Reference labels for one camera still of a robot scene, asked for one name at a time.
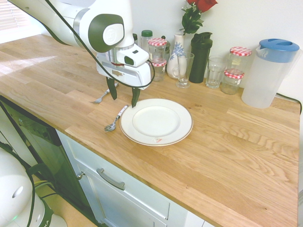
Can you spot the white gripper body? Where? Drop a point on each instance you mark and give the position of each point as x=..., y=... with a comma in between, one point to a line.
x=142, y=75

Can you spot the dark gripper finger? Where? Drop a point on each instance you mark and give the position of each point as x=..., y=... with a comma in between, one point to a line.
x=112, y=88
x=135, y=97

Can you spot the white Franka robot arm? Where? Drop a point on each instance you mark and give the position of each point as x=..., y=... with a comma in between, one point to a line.
x=109, y=33

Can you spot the white gold-rimmed plate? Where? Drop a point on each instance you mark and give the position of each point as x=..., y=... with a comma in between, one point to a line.
x=156, y=121

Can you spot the short red gingham lid jar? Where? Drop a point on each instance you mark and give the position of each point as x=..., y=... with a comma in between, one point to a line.
x=159, y=71
x=232, y=82

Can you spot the tall red gingham lid jar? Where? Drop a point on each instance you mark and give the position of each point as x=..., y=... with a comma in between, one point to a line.
x=240, y=58
x=157, y=48

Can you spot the white blue floral vase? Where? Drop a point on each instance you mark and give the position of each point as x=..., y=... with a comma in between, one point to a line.
x=174, y=59

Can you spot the green-capped clear bottle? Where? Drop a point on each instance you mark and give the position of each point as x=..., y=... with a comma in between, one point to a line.
x=146, y=39

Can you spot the dark-lidded glass container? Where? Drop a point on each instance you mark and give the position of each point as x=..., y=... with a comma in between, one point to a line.
x=167, y=48

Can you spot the dark-capped bottle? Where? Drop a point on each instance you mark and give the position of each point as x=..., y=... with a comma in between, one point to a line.
x=135, y=39

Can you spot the footed clear glass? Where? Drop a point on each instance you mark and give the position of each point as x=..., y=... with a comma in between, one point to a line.
x=184, y=68

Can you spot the black shaker bottle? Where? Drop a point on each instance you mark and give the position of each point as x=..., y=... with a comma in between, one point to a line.
x=201, y=56

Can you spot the clear glass tumbler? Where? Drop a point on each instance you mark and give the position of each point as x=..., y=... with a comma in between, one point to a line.
x=215, y=73

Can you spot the red roses with leaves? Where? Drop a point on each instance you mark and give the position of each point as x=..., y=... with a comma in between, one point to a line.
x=193, y=16

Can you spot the dark glass appliance door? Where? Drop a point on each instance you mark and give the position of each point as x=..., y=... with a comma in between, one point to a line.
x=35, y=132

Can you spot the silver cabinet knob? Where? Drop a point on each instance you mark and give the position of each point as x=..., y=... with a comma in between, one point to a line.
x=81, y=175

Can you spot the blue-lidded translucent plastic pitcher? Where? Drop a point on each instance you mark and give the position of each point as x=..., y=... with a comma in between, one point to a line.
x=265, y=78

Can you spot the white window blind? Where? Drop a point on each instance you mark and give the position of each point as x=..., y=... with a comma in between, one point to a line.
x=11, y=14

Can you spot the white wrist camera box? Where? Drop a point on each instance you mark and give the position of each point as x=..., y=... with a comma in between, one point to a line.
x=137, y=58

